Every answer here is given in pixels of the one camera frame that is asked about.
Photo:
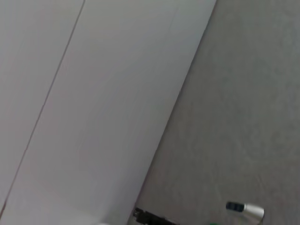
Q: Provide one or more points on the silver cylinder with black tip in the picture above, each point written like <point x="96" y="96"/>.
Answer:
<point x="253" y="210"/>

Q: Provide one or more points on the black bracket under table edge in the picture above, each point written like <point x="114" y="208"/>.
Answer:
<point x="147" y="216"/>

